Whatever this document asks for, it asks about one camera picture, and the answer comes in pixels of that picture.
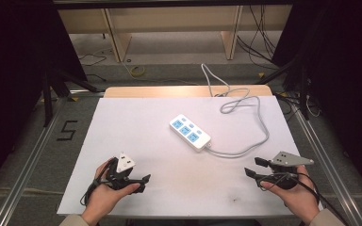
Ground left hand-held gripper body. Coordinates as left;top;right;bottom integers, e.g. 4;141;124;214
105;152;146;191

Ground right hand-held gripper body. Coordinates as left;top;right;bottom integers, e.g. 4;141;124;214
258;151;315;190

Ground person's left hand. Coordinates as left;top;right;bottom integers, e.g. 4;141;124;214
81;158;141;225

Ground person's right hand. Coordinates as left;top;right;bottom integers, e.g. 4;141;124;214
259;165;321;225

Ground white table sheet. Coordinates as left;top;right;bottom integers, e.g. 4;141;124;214
57;95;324;218

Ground white power strip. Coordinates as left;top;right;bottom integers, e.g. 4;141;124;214
169;113;212;153

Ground black stand legs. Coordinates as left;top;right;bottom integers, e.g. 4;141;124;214
41;69;100;128
256;57;312;121

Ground black curtain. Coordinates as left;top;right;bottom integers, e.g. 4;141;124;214
0;0;89;199
271;0;362;202

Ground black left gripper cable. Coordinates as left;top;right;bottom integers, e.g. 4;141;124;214
79;158;116;207

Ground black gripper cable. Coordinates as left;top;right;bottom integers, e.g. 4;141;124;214
79;158;116;207
256;171;351;226

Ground grey power strip cable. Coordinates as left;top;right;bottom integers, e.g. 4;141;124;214
200;63;271;158

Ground aluminium floor rail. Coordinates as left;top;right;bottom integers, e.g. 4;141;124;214
290;100;362;226
0;96;69;226

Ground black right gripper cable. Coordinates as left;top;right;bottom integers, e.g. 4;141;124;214
256;171;351;226

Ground thin white cable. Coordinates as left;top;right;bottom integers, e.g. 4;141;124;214
305;93;322;119

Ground yellow cable coil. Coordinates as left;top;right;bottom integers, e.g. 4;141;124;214
129;64;146;78

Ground bundle of black cables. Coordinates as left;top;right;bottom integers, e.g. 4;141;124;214
236;5;279;68

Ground thin black floor cable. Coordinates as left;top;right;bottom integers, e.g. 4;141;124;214
77;51;108;83

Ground light wooden desk frame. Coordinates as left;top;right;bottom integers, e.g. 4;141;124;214
57;4;294;63

